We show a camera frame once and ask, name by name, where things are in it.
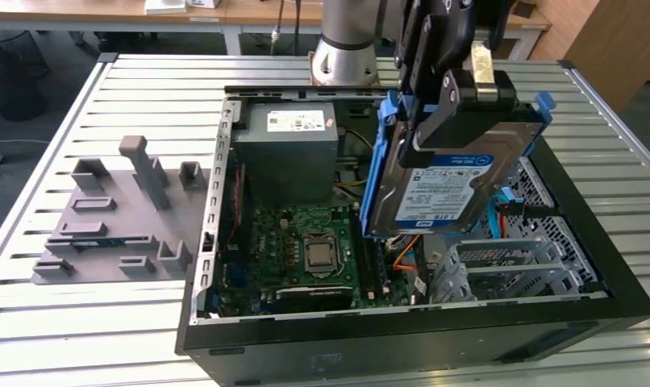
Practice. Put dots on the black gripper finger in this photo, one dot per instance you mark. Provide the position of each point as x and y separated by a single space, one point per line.
454 133
425 52

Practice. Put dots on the hard disk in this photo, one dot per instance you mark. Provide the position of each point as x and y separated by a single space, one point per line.
444 193

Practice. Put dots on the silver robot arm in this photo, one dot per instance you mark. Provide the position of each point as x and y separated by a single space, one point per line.
346 60

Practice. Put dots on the metal disk bay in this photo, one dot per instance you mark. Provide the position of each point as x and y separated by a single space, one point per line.
513 271

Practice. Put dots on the grey power supply unit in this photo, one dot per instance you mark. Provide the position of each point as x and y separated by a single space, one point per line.
287 169

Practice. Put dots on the black RAM slot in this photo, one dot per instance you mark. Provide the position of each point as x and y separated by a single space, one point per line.
363 266

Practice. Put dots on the silver CPU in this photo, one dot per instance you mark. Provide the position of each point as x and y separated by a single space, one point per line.
322 256

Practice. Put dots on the green motherboard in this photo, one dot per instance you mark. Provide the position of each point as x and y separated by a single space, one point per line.
282 242

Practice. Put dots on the CPU socket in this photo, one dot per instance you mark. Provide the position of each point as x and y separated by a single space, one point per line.
327 275

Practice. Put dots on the white box with label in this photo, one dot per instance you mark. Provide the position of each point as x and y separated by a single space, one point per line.
203 3

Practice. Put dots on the black graphics card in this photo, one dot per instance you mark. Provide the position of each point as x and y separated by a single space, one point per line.
314 300

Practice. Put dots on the black PC case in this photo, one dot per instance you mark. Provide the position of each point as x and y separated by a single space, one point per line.
412 346

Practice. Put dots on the grey plastic parts rack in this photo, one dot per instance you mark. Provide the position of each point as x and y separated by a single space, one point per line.
115 217

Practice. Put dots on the black mesh waste bin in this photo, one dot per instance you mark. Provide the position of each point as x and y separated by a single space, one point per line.
12 80

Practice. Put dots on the wooden desk white frame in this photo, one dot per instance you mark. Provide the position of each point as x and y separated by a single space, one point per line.
261 16
89 16

